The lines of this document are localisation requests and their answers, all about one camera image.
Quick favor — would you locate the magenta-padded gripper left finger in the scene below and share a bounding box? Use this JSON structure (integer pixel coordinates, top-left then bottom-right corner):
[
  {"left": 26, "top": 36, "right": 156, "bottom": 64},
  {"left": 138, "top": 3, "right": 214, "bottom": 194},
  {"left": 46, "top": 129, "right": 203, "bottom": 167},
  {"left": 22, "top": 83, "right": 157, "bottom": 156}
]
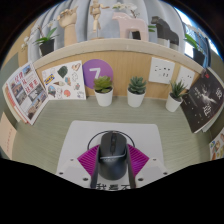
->
[{"left": 55, "top": 143, "right": 101, "bottom": 189}]

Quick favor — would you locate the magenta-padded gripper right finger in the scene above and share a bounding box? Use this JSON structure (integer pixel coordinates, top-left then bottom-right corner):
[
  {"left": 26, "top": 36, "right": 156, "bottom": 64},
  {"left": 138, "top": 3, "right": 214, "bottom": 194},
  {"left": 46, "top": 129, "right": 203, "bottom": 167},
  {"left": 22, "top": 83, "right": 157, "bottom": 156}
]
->
[{"left": 125, "top": 143, "right": 169, "bottom": 189}]

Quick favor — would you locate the black computer mouse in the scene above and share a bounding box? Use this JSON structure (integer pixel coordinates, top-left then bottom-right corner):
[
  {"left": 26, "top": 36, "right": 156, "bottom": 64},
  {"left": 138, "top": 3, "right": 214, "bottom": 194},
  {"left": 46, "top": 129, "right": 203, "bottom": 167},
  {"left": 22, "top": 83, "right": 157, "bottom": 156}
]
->
[{"left": 98, "top": 130, "right": 129, "bottom": 181}]

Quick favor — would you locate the white printed mouse pad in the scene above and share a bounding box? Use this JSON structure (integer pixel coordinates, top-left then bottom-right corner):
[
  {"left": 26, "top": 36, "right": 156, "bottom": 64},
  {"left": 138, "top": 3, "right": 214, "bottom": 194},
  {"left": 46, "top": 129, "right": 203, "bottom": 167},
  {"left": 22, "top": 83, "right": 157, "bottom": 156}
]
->
[{"left": 56, "top": 120, "right": 165, "bottom": 191}]

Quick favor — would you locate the succulent in white pot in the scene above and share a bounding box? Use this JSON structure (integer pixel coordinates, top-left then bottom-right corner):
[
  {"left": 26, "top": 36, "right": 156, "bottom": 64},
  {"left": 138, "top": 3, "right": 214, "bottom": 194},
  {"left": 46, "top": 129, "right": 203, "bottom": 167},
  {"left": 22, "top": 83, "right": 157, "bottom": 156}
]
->
[
  {"left": 165, "top": 79, "right": 187, "bottom": 113},
  {"left": 93, "top": 75, "right": 114, "bottom": 108},
  {"left": 126, "top": 76, "right": 148, "bottom": 108}
]

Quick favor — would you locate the black-cover book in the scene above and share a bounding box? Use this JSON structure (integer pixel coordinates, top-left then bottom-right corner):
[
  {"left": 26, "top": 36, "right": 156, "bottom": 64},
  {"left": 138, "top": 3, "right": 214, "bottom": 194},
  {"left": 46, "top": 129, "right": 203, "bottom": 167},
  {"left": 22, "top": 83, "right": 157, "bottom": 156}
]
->
[{"left": 180, "top": 68, "right": 224, "bottom": 134}]

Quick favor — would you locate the red-spined book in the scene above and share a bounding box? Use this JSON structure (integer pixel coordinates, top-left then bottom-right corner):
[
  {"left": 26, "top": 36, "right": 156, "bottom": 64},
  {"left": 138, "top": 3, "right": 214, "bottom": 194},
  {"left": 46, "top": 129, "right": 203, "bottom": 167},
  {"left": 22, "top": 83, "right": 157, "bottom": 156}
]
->
[{"left": 4, "top": 83, "right": 29, "bottom": 124}]

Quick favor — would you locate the photo-cover white book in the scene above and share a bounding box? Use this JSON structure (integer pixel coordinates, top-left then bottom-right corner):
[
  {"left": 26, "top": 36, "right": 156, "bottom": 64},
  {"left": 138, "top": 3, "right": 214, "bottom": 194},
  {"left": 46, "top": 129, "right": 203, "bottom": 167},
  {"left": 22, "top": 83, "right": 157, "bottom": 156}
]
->
[{"left": 6, "top": 61, "right": 50, "bottom": 126}]

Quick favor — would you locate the white sticker sheet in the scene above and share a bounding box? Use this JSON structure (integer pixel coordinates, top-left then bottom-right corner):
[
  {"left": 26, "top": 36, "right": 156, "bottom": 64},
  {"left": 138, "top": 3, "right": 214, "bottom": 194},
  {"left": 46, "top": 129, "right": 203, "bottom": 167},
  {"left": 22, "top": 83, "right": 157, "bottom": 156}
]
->
[{"left": 41, "top": 59, "right": 87, "bottom": 101}]

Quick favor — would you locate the thick white book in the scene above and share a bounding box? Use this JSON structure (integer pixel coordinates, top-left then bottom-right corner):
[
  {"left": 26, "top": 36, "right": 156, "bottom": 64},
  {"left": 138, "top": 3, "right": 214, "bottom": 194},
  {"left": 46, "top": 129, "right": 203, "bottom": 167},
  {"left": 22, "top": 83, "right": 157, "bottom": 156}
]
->
[{"left": 1, "top": 76, "right": 21, "bottom": 123}]

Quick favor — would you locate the purple round number sign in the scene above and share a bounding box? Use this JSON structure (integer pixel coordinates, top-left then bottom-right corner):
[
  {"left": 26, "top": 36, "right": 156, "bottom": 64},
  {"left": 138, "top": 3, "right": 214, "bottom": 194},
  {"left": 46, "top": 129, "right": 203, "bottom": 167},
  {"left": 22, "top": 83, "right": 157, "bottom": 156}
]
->
[{"left": 82, "top": 58, "right": 114, "bottom": 90}]

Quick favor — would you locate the light wooden desk ledge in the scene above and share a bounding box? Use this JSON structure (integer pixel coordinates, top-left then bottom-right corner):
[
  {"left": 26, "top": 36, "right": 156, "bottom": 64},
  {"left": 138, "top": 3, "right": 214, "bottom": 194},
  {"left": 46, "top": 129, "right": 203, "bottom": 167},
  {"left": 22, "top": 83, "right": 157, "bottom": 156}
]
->
[{"left": 32, "top": 37, "right": 206, "bottom": 101}]

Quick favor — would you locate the white orchid in black pot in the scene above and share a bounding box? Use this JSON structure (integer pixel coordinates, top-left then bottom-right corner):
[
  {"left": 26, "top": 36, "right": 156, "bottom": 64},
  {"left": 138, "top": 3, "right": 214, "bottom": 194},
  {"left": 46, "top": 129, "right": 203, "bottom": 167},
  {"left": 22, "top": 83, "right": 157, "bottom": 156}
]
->
[
  {"left": 184, "top": 24, "right": 209, "bottom": 66},
  {"left": 21, "top": 21, "right": 59, "bottom": 57},
  {"left": 112, "top": 1, "right": 158, "bottom": 40}
]

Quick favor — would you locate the black horse figurine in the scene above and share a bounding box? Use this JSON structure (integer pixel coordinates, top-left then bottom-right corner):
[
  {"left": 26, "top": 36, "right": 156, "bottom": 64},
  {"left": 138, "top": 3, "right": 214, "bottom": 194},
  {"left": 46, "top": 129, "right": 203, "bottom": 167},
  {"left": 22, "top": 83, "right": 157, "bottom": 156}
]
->
[{"left": 150, "top": 15, "right": 180, "bottom": 48}]

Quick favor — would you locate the pink horse figurine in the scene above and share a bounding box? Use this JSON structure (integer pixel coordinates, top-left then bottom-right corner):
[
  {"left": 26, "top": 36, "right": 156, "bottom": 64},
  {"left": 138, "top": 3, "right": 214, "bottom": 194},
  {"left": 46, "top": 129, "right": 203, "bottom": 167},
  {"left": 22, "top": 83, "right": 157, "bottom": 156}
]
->
[{"left": 111, "top": 11, "right": 150, "bottom": 42}]

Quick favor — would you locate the window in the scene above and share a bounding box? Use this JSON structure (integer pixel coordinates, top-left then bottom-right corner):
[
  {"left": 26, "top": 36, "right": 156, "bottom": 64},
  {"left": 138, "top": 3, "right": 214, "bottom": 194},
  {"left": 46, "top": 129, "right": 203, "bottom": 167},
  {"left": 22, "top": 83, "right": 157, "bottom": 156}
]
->
[{"left": 173, "top": 6, "right": 221, "bottom": 58}]

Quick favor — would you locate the light grey curtain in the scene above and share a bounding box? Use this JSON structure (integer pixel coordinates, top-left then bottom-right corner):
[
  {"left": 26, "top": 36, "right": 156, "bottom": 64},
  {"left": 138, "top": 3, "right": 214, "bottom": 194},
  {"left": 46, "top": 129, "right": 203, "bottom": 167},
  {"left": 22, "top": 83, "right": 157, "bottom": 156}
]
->
[{"left": 28, "top": 0, "right": 188, "bottom": 63}]

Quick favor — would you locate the wooden artist mannequin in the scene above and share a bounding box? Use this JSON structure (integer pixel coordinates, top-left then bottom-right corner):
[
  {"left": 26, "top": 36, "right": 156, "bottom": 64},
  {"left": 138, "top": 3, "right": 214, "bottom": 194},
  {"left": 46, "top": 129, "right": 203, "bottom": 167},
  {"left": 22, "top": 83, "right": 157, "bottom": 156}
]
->
[{"left": 89, "top": 0, "right": 111, "bottom": 40}]

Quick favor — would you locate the white wall socket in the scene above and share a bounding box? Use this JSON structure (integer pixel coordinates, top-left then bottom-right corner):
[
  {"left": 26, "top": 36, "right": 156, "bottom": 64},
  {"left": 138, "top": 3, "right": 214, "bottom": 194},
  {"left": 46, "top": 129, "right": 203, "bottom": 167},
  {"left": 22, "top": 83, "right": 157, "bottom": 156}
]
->
[
  {"left": 175, "top": 65, "right": 196, "bottom": 90},
  {"left": 148, "top": 56, "right": 176, "bottom": 85}
]

